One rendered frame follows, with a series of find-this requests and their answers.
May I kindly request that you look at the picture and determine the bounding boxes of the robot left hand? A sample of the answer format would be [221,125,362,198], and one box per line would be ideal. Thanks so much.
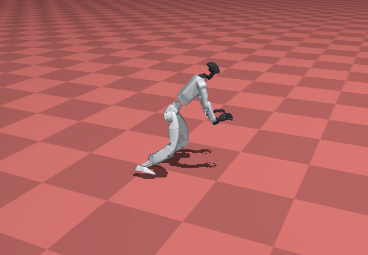
[206,109,225,116]

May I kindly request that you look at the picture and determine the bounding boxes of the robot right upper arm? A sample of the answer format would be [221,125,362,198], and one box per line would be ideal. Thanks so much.
[196,80,209,109]

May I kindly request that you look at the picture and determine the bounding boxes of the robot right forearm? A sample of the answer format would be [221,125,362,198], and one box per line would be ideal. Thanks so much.
[206,102,217,125]

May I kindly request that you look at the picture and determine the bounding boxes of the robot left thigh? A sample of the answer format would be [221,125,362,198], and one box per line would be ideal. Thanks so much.
[177,113,189,147]

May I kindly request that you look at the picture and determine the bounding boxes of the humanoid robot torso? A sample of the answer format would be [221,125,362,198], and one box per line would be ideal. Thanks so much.
[164,75,205,115]

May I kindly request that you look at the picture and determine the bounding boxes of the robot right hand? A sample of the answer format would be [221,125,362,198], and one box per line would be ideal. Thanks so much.
[213,113,233,125]

